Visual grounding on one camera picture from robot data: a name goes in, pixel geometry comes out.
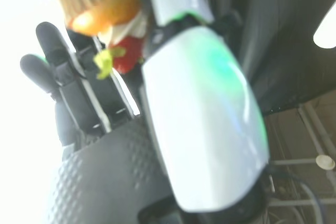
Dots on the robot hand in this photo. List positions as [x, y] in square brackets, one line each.
[204, 103]

